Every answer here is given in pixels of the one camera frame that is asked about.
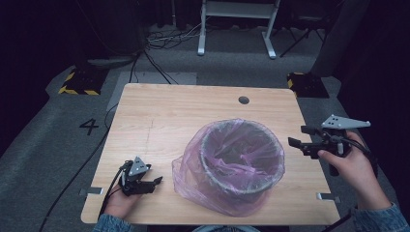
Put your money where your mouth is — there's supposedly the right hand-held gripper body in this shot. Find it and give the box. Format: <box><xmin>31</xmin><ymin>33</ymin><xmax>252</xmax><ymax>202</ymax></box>
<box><xmin>308</xmin><ymin>114</ymin><xmax>371</xmax><ymax>177</ymax></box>

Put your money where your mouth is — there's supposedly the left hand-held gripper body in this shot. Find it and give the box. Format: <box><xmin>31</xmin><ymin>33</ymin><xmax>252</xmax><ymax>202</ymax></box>
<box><xmin>118</xmin><ymin>156</ymin><xmax>153</xmax><ymax>197</ymax></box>

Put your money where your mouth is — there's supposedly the pink plastic bag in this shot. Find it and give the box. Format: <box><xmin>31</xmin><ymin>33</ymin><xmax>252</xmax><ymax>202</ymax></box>
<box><xmin>171</xmin><ymin>117</ymin><xmax>286</xmax><ymax>218</ymax></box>

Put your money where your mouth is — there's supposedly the green plastic bin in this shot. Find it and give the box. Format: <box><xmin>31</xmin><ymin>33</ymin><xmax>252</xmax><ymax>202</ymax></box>
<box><xmin>198</xmin><ymin>119</ymin><xmax>286</xmax><ymax>209</ymax></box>

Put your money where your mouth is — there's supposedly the person's left hand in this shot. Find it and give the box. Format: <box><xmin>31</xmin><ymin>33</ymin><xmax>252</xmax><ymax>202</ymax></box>
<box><xmin>102</xmin><ymin>188</ymin><xmax>143</xmax><ymax>222</ymax></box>

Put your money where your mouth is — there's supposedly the person's right hand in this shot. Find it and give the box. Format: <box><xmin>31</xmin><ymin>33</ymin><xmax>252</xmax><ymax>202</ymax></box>
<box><xmin>316</xmin><ymin>130</ymin><xmax>393</xmax><ymax>211</ymax></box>

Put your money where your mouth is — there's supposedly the grey tape strip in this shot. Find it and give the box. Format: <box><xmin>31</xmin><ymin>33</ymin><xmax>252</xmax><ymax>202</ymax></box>
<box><xmin>315</xmin><ymin>191</ymin><xmax>341</xmax><ymax>204</ymax></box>
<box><xmin>78</xmin><ymin>187</ymin><xmax>104</xmax><ymax>197</ymax></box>

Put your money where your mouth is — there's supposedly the black yellow striped base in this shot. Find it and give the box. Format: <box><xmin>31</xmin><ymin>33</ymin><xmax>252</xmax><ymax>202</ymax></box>
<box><xmin>57</xmin><ymin>66</ymin><xmax>109</xmax><ymax>97</ymax></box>
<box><xmin>286</xmin><ymin>71</ymin><xmax>331</xmax><ymax>100</ymax></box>

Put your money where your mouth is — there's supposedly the black tripod stand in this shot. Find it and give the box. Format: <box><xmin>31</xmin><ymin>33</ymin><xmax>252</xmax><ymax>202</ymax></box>
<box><xmin>278</xmin><ymin>25</ymin><xmax>326</xmax><ymax>59</ymax></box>

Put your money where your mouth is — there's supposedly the grey curtain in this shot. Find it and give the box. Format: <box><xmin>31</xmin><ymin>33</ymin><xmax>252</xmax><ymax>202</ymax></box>
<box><xmin>309</xmin><ymin>0</ymin><xmax>372</xmax><ymax>77</ymax></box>

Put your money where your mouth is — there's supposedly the dark equipment stand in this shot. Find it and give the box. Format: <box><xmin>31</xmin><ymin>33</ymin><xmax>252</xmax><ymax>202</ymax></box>
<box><xmin>73</xmin><ymin>0</ymin><xmax>150</xmax><ymax>71</ymax></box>

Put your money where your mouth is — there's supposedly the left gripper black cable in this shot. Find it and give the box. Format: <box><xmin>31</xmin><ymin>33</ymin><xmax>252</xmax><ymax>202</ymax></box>
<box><xmin>96</xmin><ymin>160</ymin><xmax>133</xmax><ymax>223</ymax></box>

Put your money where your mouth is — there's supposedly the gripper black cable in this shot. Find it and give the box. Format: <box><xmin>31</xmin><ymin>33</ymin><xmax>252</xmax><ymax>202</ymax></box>
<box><xmin>96</xmin><ymin>160</ymin><xmax>133</xmax><ymax>223</ymax></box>
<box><xmin>335</xmin><ymin>134</ymin><xmax>381</xmax><ymax>179</ymax></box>

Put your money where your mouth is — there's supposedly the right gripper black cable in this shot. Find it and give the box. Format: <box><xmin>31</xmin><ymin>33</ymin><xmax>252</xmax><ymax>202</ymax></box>
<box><xmin>335</xmin><ymin>134</ymin><xmax>381</xmax><ymax>179</ymax></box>

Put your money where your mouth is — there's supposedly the long black floor cable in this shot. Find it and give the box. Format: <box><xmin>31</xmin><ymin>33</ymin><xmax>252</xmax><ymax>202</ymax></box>
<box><xmin>38</xmin><ymin>102</ymin><xmax>120</xmax><ymax>232</ymax></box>

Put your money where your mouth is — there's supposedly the white metal stand frame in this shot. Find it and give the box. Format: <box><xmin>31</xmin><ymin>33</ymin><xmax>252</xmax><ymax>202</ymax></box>
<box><xmin>196</xmin><ymin>0</ymin><xmax>281</xmax><ymax>60</ymax></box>

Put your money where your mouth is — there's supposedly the tangled cable bundle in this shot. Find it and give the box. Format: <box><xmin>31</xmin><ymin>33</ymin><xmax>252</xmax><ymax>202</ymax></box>
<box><xmin>145</xmin><ymin>17</ymin><xmax>209</xmax><ymax>85</ymax></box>

